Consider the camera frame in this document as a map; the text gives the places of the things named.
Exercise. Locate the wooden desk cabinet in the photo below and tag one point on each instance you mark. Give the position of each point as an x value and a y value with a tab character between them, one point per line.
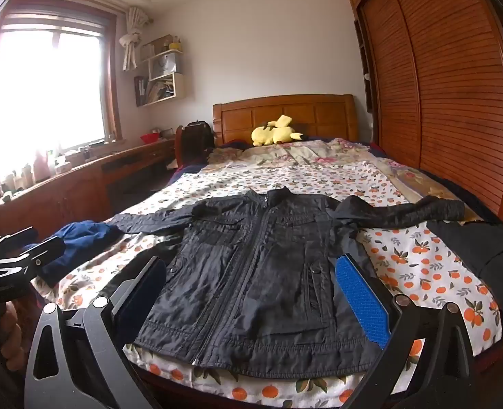
77	187

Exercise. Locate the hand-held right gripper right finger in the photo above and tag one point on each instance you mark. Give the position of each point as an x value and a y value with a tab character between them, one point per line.
362	298

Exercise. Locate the floral quilt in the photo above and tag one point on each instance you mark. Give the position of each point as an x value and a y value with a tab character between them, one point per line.
319	153

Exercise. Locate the wooden slatted wardrobe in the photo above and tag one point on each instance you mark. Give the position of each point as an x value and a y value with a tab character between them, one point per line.
447	93

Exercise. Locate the black jacket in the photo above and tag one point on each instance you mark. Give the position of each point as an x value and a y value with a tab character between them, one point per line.
260	272

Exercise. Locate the dark cloth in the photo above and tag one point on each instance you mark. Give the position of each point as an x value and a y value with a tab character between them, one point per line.
485	255

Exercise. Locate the black backpack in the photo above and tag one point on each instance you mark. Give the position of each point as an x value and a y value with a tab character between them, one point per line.
198	142

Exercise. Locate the person's left hand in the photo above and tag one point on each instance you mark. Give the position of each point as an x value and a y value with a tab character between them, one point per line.
11	328

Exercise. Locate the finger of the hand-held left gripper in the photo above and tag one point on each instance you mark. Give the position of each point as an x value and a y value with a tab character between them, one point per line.
42	251
8	240

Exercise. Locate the tied white curtain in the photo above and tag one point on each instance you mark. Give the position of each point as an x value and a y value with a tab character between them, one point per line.
131	42

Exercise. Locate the wooden headboard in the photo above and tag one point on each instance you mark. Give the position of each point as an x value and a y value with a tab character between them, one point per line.
311	110

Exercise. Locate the pink bottle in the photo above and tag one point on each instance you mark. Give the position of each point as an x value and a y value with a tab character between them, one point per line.
41	166

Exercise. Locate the blue garment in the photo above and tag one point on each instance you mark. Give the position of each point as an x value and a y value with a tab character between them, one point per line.
81	238

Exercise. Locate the red bowl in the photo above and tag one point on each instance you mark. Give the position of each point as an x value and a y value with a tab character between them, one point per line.
149	138

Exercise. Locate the navy red blanket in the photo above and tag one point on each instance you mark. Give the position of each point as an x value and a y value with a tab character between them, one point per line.
183	172

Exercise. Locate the wooden chair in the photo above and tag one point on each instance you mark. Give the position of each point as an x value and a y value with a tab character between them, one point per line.
179	145

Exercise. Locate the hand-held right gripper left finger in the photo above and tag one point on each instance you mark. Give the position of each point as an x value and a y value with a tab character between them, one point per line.
143	289

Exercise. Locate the orange print bed sheet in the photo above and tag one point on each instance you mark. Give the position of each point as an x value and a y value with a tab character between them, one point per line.
426	260

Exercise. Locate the white wall shelf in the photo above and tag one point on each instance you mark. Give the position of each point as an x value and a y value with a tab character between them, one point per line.
166	81

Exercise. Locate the yellow plush toy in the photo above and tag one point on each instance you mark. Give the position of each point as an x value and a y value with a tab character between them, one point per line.
273	134

